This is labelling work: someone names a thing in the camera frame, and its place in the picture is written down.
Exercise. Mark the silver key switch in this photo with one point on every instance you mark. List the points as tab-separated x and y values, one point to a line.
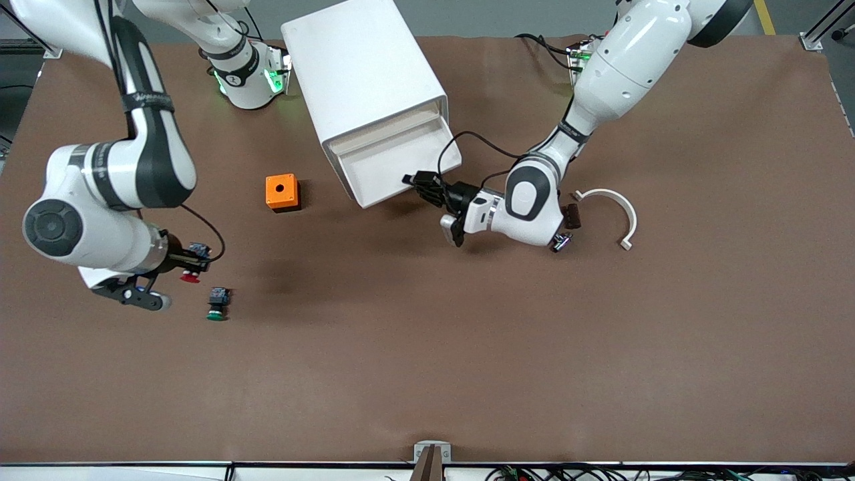
562	244

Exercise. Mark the orange box with hole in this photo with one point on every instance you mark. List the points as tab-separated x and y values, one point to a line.
288	196

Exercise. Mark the aluminium frame profile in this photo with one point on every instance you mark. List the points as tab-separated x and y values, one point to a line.
818	33
40	45

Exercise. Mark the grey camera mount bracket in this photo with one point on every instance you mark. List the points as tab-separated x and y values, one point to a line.
422	454

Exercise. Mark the white curved plastic arc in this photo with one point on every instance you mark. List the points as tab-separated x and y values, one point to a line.
632	220

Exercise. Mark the red push button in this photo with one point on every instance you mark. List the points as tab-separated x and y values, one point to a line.
190	276

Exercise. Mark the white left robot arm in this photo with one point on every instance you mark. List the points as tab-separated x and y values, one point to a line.
628	67

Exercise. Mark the brown terminal block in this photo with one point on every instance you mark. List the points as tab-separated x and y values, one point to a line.
575	217

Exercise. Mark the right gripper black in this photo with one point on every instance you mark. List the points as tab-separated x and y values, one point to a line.
176	255

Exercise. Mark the brown table cover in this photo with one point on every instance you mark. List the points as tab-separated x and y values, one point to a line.
427	347

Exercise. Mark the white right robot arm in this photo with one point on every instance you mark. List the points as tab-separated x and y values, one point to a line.
80	234

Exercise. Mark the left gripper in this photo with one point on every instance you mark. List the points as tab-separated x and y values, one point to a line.
457	194

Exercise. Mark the green push button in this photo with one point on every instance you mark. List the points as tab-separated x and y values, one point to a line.
218	297

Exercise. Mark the white table edge rail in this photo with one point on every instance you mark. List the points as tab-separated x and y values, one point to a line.
133	473

